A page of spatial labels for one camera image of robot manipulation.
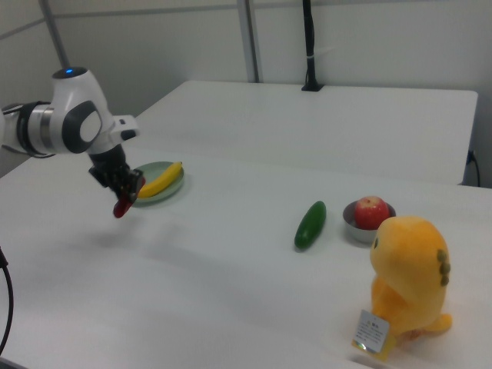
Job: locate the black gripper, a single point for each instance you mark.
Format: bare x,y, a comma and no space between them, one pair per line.
111,169

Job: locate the red chili pepper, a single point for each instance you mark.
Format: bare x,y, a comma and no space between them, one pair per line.
122,209

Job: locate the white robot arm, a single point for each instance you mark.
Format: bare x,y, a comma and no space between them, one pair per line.
73,119

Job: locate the pale green plastic plate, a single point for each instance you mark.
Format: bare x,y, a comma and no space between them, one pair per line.
169,184

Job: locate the yellow banana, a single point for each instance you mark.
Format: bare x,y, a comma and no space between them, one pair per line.
159,183

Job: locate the green cucumber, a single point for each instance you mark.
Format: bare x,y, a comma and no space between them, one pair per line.
310,227

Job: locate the silver metal bowl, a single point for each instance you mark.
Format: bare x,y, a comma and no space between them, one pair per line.
355,230

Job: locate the red apple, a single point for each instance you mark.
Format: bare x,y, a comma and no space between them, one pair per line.
371,213

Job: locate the white paper tag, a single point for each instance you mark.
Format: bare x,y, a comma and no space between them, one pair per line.
369,330

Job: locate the orange plush toy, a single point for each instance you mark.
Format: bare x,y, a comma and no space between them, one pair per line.
411,269

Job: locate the silver aluminium frame post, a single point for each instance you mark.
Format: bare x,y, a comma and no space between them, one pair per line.
55,34

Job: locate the grey partition post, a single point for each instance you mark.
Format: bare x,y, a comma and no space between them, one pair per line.
250,38

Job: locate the black camera stand pole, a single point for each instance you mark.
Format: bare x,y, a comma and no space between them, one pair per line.
310,42

